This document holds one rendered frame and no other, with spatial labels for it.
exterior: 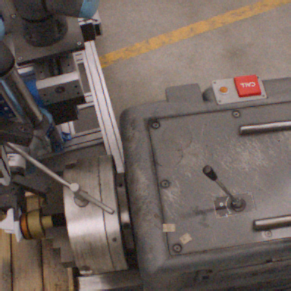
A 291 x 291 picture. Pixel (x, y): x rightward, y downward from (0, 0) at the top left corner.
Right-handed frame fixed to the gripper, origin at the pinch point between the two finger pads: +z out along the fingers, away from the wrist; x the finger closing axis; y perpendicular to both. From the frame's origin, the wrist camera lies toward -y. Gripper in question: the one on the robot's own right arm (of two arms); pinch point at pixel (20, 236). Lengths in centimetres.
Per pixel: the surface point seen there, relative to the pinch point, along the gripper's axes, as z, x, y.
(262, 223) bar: 12, 20, -60
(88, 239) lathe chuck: 6.9, 12.3, -20.3
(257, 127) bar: -12, 20, -64
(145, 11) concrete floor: -191, -108, -56
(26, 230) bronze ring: -0.7, 2.6, -2.3
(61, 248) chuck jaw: 5.8, 3.9, -12.0
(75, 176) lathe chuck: -8.3, 15.1, -19.0
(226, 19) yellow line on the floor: -173, -108, -112
